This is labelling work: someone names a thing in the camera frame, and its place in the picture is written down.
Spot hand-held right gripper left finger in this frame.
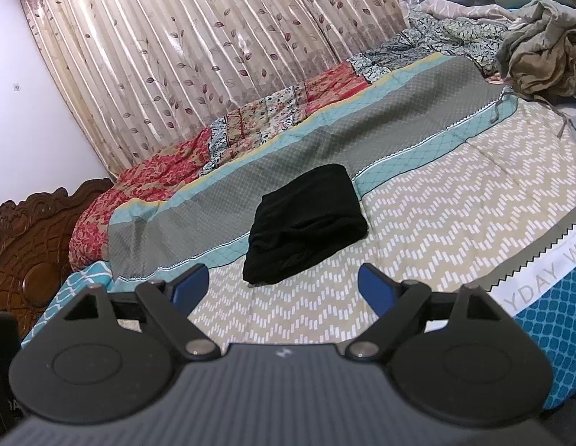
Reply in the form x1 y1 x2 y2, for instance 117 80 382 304
62 264 220 361

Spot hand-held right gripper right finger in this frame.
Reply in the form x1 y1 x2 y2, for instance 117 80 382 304
347 262 493 362

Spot beige leaf print curtain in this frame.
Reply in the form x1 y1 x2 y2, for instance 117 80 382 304
16 0 423 182

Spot olive clothing pile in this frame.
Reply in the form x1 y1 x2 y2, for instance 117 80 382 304
496 0 576 103

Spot pale pink patterned cloth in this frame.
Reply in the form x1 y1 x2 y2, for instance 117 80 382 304
415 0 518 26

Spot carved wooden headboard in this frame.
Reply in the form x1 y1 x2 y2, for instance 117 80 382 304
0 177 114 335

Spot black pants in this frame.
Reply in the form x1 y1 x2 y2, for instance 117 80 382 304
243 164 369 285

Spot teal lattice pillow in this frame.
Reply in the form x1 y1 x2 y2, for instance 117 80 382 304
21 262 116 349

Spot floral patchwork quilt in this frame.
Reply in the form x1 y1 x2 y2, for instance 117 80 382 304
69 9 516 270

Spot printed patterned bedsheet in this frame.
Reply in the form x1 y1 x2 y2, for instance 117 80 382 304
102 53 576 412

